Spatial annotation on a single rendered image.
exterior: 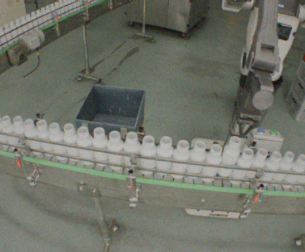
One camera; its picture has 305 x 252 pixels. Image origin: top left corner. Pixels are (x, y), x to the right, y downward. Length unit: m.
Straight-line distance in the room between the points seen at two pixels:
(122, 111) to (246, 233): 1.32
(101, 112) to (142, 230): 0.91
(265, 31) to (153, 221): 1.62
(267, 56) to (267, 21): 0.09
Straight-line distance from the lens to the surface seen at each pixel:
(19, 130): 1.05
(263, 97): 0.65
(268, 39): 0.69
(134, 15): 4.84
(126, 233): 1.93
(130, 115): 1.58
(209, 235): 1.99
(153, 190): 1.01
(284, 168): 0.99
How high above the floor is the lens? 1.79
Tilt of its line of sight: 43 degrees down
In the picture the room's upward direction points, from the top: 4 degrees clockwise
